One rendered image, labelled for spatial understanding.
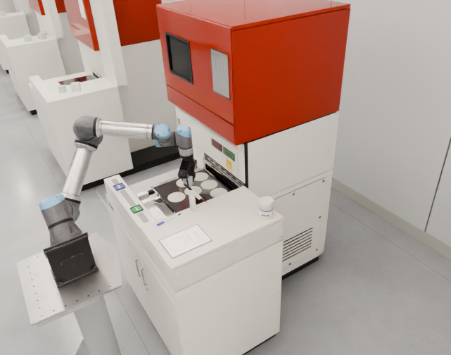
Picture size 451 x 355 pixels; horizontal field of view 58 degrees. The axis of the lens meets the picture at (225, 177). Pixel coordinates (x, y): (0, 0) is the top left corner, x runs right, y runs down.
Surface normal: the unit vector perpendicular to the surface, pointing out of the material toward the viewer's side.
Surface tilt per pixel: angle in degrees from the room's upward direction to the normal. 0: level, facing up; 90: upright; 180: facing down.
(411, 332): 0
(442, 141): 90
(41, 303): 0
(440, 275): 0
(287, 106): 90
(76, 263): 90
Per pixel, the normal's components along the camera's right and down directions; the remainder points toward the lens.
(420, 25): -0.84, 0.32
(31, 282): -0.04, -0.84
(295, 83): 0.54, 0.43
